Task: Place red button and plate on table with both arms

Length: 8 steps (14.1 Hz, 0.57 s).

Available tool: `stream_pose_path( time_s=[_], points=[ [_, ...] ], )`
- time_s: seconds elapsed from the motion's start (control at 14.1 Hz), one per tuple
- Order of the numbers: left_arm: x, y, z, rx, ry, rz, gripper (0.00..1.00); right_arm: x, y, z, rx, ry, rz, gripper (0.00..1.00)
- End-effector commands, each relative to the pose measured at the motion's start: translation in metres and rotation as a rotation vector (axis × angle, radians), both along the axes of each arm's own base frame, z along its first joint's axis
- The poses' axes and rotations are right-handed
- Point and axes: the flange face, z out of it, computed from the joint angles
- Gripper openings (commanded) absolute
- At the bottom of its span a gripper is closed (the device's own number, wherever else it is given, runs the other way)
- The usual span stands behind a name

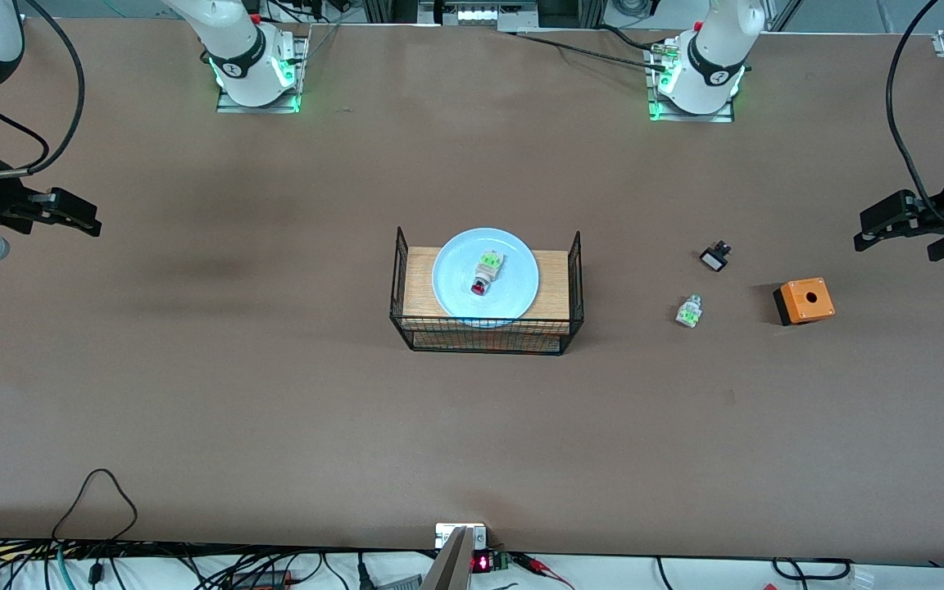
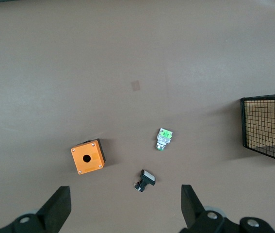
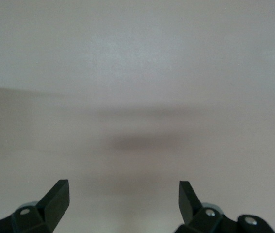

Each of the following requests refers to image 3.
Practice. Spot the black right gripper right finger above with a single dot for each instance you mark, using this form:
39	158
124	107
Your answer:
188	206

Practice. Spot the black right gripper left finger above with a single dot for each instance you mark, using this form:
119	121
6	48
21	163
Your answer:
54	206

